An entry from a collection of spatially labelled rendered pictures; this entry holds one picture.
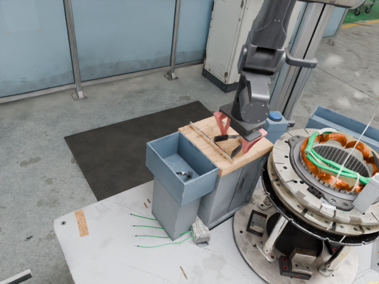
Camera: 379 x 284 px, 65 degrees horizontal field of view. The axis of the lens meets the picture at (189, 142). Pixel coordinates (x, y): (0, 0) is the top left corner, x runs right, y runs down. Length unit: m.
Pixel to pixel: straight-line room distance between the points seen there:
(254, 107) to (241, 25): 2.36
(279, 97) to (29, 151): 1.82
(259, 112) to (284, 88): 0.58
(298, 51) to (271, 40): 0.54
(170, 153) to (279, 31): 0.45
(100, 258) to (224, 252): 0.35
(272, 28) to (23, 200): 1.83
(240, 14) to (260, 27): 2.32
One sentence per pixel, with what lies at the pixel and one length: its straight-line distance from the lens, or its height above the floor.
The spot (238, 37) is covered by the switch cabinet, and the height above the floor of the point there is 0.60.
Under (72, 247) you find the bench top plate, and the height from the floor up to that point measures 0.78.
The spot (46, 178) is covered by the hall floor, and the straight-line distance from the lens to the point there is 2.21.
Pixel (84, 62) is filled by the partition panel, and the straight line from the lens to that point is 2.84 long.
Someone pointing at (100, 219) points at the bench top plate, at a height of 0.78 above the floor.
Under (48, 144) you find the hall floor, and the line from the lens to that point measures 2.47.
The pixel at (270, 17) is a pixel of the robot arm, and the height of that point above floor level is 1.42.
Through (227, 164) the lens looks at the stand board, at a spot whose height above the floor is 1.07.
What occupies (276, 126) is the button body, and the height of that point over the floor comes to 1.02.
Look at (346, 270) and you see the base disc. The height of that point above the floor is 0.80.
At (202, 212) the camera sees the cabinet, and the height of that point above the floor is 0.85.
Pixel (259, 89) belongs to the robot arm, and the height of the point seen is 1.30.
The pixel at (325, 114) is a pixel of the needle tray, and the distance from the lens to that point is 1.14.
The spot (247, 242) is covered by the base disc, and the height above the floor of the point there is 0.80.
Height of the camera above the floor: 1.58
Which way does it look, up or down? 40 degrees down
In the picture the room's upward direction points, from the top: 9 degrees clockwise
